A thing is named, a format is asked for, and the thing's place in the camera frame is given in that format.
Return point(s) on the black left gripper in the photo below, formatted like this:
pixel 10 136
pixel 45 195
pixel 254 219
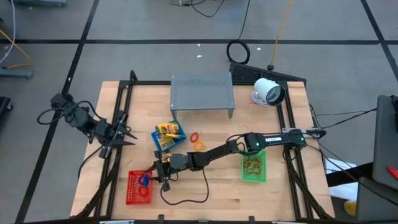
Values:
pixel 107 133

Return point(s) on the red plastic basket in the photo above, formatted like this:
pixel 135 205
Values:
pixel 132 199

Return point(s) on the red hand tool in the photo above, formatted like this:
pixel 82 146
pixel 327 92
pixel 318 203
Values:
pixel 393 172

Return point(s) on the grey metal stand foot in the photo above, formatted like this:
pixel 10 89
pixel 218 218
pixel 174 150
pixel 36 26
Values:
pixel 15 73
pixel 40 2

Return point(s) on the grey perforated metal shelf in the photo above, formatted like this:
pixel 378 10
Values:
pixel 202 90

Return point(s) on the black aluminium table frame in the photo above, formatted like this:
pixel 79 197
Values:
pixel 146 82

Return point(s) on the black perforated metal panel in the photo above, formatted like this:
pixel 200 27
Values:
pixel 248 73

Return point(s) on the white paper sheet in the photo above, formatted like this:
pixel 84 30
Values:
pixel 334 165

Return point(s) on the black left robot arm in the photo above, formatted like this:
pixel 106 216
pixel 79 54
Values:
pixel 77 116

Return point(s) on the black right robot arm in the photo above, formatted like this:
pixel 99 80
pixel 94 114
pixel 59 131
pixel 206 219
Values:
pixel 273 140

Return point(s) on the blue plastic basket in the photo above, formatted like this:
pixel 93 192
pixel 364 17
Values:
pixel 154 135

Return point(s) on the green plastic basket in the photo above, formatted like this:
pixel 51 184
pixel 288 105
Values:
pixel 246 178

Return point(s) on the black table edge clamp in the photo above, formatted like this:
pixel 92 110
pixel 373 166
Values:
pixel 161 218
pixel 251 219

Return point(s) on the grey equipment case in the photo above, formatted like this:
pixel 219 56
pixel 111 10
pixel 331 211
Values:
pixel 385 140

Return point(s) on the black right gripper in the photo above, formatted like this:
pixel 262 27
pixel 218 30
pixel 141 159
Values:
pixel 164 172

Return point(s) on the yellow round object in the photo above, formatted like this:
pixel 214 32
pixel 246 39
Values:
pixel 349 208

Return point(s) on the black caster wheel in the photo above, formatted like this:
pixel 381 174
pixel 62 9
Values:
pixel 4 104

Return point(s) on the grey storage box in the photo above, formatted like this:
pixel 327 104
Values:
pixel 376 202

